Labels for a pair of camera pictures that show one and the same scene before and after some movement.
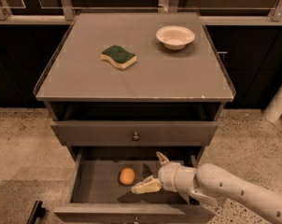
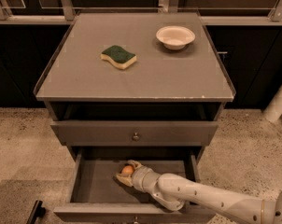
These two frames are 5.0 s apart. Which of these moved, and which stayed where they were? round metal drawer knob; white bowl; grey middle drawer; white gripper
Moved: white gripper
Stayed: white bowl; round metal drawer knob; grey middle drawer
